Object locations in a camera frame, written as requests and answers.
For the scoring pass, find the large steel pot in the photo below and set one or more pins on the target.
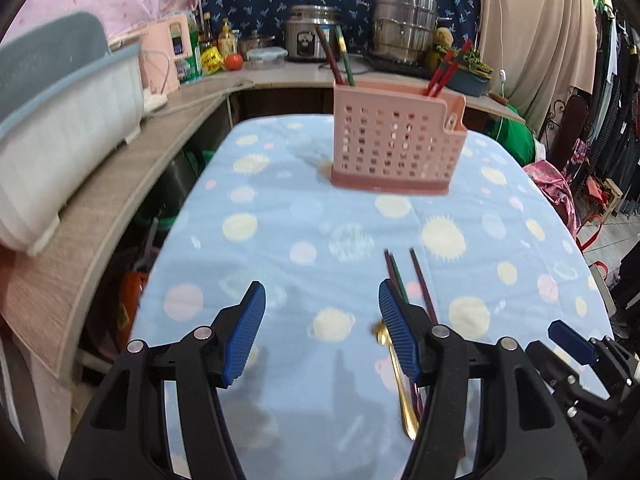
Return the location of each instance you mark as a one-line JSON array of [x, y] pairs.
[[405, 25]]

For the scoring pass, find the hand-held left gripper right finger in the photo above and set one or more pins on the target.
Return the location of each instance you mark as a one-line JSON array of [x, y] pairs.
[[400, 335]]

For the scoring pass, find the wooden counter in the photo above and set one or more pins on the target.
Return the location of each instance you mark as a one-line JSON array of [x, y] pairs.
[[125, 185]]

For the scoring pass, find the glass container with lid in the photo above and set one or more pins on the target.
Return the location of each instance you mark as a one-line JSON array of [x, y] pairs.
[[266, 58]]

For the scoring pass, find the green chopstick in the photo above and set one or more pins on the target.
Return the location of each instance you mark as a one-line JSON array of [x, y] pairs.
[[399, 280], [345, 55]]

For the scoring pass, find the pink kitchen appliance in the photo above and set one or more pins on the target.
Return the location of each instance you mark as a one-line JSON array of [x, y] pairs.
[[160, 55]]

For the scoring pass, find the blue printed tablecloth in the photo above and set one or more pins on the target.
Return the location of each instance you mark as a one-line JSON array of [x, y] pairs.
[[300, 220]]

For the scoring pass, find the gold flower spoon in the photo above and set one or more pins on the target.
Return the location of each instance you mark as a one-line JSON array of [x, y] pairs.
[[407, 420]]

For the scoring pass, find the dark sauce bottle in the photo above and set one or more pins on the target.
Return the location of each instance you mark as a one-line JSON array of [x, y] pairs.
[[206, 32]]

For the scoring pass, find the green labelled packet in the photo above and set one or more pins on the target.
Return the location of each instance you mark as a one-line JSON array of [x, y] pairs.
[[189, 71]]

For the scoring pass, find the bright red chopstick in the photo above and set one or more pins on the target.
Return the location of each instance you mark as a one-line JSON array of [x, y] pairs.
[[437, 77], [452, 67]]

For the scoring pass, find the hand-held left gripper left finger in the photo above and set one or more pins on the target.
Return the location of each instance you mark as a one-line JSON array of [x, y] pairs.
[[245, 335]]

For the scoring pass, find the pink perforated utensil holder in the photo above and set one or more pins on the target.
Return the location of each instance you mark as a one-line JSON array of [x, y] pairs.
[[390, 145]]

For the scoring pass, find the yellow snack packet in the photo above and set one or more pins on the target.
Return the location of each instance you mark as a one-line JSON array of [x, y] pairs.
[[211, 61]]

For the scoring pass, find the green cloth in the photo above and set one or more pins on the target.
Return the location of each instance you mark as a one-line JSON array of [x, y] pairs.
[[510, 140]]

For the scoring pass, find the blue planter with plants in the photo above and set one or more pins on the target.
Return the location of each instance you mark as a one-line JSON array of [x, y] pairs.
[[475, 82]]

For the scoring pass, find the beige curtain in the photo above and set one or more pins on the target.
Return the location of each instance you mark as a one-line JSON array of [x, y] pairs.
[[545, 35]]

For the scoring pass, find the yellow-brown round object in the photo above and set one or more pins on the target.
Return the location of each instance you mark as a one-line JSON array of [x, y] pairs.
[[443, 38]]

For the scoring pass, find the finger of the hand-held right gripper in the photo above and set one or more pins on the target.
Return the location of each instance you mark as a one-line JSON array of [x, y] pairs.
[[570, 342], [550, 370]]

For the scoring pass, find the white dish rack with lid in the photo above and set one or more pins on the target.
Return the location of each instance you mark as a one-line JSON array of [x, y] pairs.
[[60, 135]]

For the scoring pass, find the magenta patterned cloth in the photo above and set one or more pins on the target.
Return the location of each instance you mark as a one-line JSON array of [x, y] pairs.
[[550, 185]]

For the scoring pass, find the silver rice cooker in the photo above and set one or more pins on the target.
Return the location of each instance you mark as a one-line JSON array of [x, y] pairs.
[[305, 40]]

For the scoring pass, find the small lidded steel pot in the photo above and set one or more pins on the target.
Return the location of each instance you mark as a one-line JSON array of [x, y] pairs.
[[256, 45]]

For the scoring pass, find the white power strip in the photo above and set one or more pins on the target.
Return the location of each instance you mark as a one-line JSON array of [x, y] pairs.
[[155, 101]]

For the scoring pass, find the yellow oil bottle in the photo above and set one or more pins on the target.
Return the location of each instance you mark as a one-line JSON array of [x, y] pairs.
[[228, 40]]

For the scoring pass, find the black wrought iron chair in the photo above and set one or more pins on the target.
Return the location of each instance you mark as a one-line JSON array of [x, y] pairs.
[[575, 120]]

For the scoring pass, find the red tomato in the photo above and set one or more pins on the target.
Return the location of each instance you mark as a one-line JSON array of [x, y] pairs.
[[233, 62]]

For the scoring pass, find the hanging clothes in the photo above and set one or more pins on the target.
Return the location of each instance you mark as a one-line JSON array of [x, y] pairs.
[[620, 110]]

